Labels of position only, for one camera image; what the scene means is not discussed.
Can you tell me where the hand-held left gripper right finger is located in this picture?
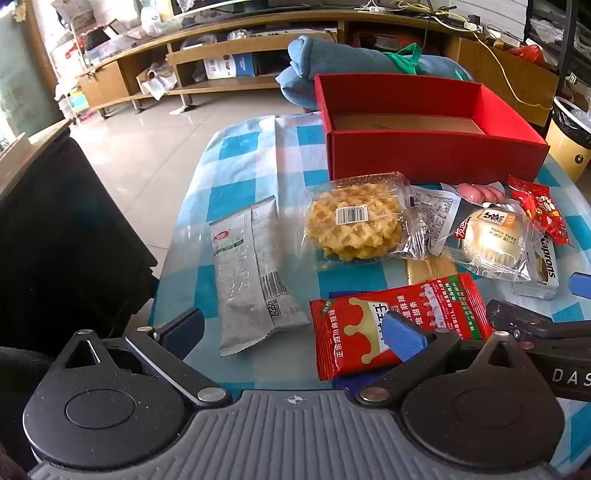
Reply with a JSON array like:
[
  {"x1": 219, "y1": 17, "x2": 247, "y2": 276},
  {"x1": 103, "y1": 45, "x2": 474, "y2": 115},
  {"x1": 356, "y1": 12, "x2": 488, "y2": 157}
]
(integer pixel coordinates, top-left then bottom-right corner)
[{"x1": 358, "y1": 310, "x2": 532, "y2": 407}]

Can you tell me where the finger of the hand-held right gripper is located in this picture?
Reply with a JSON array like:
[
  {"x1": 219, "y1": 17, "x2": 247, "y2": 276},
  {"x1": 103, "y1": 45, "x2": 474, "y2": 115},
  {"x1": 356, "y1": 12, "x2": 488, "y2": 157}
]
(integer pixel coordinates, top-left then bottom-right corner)
[
  {"x1": 569, "y1": 272, "x2": 591, "y2": 298},
  {"x1": 487, "y1": 299, "x2": 555, "y2": 344}
]

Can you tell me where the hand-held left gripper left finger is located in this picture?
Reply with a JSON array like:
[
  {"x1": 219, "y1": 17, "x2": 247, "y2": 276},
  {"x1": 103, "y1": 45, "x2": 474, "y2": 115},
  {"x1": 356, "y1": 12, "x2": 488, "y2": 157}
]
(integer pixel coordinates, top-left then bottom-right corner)
[{"x1": 65, "y1": 308, "x2": 232, "y2": 408}]

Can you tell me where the white wafer packet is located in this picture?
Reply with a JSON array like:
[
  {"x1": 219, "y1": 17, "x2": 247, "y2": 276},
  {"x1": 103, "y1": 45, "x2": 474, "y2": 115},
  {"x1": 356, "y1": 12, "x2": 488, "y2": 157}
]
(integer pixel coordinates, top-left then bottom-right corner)
[{"x1": 512, "y1": 226, "x2": 560, "y2": 301}]

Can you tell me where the red spicy strip packet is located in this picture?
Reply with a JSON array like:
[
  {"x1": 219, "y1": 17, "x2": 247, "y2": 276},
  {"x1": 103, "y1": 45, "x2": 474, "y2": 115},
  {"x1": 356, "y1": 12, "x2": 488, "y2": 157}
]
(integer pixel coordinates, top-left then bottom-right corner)
[{"x1": 309, "y1": 273, "x2": 494, "y2": 381}]

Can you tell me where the gold snack packet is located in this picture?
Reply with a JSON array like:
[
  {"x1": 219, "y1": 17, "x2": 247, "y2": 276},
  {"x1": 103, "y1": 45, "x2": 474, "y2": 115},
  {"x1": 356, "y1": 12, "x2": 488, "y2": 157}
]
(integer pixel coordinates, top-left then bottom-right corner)
[{"x1": 406, "y1": 256, "x2": 458, "y2": 286}]

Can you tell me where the steamed cake packet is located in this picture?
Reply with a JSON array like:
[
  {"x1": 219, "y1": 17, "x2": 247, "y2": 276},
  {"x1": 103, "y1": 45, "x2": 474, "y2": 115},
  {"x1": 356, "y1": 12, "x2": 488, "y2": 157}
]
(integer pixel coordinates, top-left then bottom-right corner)
[{"x1": 443, "y1": 198, "x2": 541, "y2": 282}]

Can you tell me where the grey white snack packet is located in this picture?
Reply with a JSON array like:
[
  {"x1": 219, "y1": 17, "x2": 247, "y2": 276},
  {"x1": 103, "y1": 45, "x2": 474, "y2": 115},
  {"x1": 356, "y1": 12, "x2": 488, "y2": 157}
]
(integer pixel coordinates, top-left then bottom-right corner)
[{"x1": 209, "y1": 196, "x2": 311, "y2": 358}]

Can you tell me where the red gummy candy packet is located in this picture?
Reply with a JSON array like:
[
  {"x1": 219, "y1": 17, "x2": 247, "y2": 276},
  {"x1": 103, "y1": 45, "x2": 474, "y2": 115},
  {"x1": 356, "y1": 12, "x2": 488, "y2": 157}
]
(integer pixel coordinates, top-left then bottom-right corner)
[{"x1": 508, "y1": 174, "x2": 571, "y2": 245}]

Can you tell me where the waffle biscuit packet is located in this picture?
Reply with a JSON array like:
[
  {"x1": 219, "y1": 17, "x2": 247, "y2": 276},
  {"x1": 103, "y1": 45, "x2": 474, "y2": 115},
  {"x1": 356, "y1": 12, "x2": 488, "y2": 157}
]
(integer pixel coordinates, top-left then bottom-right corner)
[{"x1": 300, "y1": 172, "x2": 432, "y2": 271}]

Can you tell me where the sausage packet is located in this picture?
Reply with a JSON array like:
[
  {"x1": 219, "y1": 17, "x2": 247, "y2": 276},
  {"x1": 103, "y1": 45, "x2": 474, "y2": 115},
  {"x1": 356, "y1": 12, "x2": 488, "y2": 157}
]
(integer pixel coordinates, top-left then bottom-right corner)
[{"x1": 441, "y1": 181, "x2": 513, "y2": 206}]

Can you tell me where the red cardboard box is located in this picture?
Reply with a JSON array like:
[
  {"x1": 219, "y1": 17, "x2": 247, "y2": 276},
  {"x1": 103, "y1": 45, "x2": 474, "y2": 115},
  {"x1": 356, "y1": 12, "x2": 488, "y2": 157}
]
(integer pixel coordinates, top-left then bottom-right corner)
[{"x1": 314, "y1": 74, "x2": 551, "y2": 185}]

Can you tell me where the black furniture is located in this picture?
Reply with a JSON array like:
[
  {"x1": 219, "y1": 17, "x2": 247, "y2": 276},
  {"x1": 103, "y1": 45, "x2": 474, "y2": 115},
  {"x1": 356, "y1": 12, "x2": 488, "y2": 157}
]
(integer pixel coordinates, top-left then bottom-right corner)
[{"x1": 0, "y1": 134, "x2": 160, "y2": 361}]

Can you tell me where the yellow trash bin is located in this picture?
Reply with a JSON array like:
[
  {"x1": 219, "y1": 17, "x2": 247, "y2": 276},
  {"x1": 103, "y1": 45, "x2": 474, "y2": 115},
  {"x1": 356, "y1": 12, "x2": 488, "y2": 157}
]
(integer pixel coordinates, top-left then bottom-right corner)
[{"x1": 545, "y1": 96, "x2": 591, "y2": 176}]

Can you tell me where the blue white checkered tablecloth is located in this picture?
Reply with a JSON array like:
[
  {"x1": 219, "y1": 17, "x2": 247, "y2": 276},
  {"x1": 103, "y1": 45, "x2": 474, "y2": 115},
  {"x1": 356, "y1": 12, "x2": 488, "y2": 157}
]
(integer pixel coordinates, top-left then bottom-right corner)
[{"x1": 148, "y1": 111, "x2": 591, "y2": 467}]

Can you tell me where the wooden cabinet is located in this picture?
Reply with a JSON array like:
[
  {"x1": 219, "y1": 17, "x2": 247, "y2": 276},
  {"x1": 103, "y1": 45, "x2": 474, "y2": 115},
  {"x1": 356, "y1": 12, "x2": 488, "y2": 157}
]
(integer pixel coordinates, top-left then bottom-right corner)
[{"x1": 457, "y1": 37, "x2": 559, "y2": 125}]

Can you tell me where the red plastic bag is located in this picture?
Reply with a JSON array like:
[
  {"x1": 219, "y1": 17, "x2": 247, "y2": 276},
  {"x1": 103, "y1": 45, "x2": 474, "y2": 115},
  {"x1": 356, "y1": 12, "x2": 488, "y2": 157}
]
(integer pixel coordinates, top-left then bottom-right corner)
[{"x1": 512, "y1": 45, "x2": 548, "y2": 65}]

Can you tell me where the black metal rack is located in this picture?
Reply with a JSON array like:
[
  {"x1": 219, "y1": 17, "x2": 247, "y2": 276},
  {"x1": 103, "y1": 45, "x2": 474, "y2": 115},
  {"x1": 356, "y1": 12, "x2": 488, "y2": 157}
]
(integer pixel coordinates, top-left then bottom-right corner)
[{"x1": 526, "y1": 0, "x2": 591, "y2": 102}]

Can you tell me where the white paper bag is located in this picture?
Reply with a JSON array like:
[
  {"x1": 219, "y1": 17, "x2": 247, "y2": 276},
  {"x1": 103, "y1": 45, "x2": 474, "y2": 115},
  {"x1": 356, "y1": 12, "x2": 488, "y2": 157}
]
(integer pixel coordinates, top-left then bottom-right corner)
[{"x1": 136, "y1": 65, "x2": 178, "y2": 100}]

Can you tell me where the white blue carton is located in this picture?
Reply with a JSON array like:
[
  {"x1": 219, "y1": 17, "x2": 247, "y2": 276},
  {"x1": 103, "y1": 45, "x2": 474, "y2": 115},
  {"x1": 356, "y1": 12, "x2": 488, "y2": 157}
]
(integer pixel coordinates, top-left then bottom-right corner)
[{"x1": 203, "y1": 53, "x2": 259, "y2": 80}]

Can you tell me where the blue rolled cushion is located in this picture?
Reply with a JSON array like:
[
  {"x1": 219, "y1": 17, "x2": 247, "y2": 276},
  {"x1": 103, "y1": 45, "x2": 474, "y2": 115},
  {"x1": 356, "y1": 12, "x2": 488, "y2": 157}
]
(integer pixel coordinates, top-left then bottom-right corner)
[{"x1": 276, "y1": 34, "x2": 476, "y2": 112}]

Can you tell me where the long wooden TV stand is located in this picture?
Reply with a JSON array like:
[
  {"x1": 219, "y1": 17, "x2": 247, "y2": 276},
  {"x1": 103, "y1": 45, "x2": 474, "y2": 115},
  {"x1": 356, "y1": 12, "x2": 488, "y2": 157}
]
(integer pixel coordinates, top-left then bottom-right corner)
[{"x1": 76, "y1": 9, "x2": 485, "y2": 114}]

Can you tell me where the yellow cable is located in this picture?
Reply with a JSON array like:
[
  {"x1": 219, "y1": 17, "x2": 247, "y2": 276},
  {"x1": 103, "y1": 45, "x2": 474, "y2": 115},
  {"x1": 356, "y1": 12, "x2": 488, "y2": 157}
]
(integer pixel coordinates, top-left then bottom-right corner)
[{"x1": 392, "y1": 0, "x2": 555, "y2": 109}]

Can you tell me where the green fabric bag handle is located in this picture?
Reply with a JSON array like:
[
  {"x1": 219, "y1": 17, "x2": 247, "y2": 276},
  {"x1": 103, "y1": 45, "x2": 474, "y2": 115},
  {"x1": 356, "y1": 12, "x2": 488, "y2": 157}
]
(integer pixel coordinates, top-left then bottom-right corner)
[{"x1": 385, "y1": 43, "x2": 423, "y2": 75}]

